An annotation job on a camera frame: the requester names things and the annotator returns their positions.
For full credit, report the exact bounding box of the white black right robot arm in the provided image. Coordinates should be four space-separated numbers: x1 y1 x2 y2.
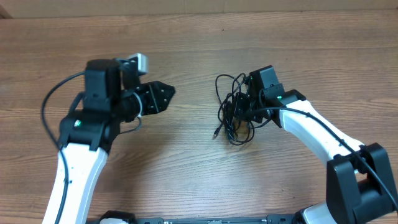
229 65 397 223

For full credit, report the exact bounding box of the black USB cable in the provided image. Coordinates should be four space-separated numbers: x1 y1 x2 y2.
213 73 274 146

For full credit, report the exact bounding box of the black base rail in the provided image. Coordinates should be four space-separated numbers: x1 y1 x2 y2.
136 214 302 224

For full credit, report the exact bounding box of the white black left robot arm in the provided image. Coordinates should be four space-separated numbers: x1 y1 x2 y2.
43 54 175 223

